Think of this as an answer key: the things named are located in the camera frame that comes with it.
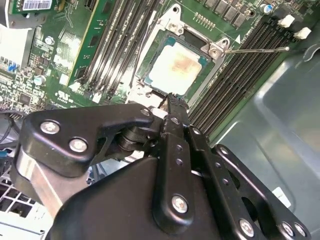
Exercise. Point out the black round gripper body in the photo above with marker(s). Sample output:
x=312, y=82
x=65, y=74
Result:
x=112, y=212

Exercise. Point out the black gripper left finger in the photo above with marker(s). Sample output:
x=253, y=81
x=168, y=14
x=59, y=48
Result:
x=62, y=135

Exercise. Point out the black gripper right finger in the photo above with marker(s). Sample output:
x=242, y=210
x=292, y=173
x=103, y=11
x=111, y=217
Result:
x=225, y=180

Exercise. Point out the silver-topped CPU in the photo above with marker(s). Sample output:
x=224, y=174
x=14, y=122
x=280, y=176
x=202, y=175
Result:
x=175, y=67

